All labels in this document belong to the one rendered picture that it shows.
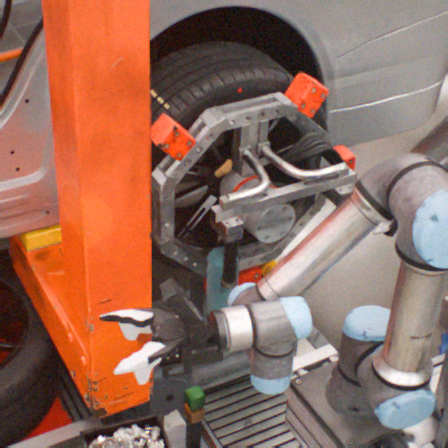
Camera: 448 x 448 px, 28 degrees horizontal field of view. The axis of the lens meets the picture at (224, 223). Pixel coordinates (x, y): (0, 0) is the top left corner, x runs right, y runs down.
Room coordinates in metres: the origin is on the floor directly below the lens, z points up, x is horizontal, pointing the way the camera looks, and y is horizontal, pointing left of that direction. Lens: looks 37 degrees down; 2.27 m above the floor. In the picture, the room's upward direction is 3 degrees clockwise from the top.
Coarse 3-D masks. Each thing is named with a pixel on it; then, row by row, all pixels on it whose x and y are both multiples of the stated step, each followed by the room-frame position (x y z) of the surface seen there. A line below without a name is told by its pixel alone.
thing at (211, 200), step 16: (272, 128) 2.19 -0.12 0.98; (288, 128) 2.30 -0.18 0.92; (224, 144) 2.17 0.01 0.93; (272, 144) 2.38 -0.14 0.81; (288, 144) 2.23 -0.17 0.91; (208, 160) 2.13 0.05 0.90; (304, 160) 2.23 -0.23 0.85; (208, 176) 2.10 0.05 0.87; (272, 176) 2.32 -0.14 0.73; (288, 176) 2.27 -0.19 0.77; (192, 192) 2.07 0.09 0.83; (208, 192) 2.10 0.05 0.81; (176, 208) 2.27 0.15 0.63; (192, 208) 2.29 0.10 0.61; (208, 208) 2.09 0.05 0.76; (176, 224) 2.16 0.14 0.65; (192, 224) 2.07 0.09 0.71; (208, 224) 2.21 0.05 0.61; (192, 240) 2.09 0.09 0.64; (208, 240) 2.12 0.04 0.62; (240, 240) 2.13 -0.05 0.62
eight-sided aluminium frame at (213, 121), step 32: (192, 128) 2.01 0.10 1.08; (224, 128) 1.99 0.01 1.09; (320, 128) 2.15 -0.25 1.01; (192, 160) 1.95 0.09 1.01; (320, 160) 2.16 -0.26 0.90; (160, 192) 1.91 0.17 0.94; (320, 192) 2.18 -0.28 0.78; (160, 224) 1.91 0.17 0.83; (192, 256) 1.95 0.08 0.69; (256, 256) 2.06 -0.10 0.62
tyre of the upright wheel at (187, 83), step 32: (160, 64) 2.21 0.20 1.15; (192, 64) 2.18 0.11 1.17; (224, 64) 2.17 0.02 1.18; (256, 64) 2.21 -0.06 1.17; (160, 96) 2.09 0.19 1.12; (192, 96) 2.05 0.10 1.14; (224, 96) 2.09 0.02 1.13; (256, 96) 2.14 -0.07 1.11; (160, 160) 1.99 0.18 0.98; (160, 256) 2.00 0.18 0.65
